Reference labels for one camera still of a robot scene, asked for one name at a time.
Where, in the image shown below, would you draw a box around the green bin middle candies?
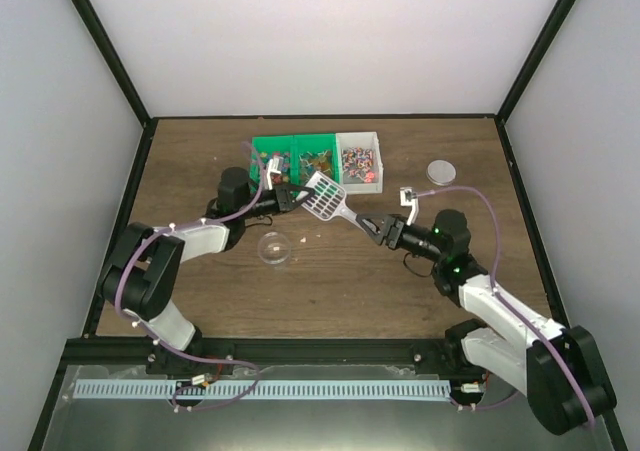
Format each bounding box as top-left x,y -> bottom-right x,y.
293,133 -> 339,185

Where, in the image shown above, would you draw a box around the light blue slotted cable duct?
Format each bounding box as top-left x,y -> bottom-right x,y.
72,379 -> 451,402

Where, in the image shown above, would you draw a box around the round grey metal lid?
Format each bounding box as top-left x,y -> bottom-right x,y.
426,159 -> 457,186

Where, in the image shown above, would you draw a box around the green bin candies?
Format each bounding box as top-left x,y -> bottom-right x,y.
293,133 -> 339,185
252,135 -> 300,185

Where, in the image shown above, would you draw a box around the green bin left candies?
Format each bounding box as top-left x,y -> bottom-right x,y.
252,135 -> 300,185

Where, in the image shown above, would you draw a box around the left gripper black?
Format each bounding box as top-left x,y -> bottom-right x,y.
239,183 -> 315,221

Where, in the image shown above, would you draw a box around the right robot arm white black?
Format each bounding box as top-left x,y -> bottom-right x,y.
356,209 -> 617,435

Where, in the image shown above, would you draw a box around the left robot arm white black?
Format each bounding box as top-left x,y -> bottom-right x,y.
97,167 -> 315,375

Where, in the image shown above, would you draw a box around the lilac slotted plastic scoop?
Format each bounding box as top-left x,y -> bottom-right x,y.
296,171 -> 363,230

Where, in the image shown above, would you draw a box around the clear plastic round container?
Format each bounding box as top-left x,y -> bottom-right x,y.
257,231 -> 292,268

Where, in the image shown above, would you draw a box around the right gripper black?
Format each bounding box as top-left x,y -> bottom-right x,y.
356,216 -> 445,266

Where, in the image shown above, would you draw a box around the white bin striped candies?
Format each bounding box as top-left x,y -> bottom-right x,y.
336,131 -> 384,195

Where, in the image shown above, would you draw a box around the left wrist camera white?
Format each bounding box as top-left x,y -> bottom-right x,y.
266,155 -> 284,190

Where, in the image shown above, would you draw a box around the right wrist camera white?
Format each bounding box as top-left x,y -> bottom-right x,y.
399,187 -> 419,225

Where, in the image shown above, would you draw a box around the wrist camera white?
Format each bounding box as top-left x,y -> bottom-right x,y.
399,187 -> 419,225
266,155 -> 284,190

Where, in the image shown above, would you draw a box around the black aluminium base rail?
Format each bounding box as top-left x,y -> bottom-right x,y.
61,336 -> 483,378

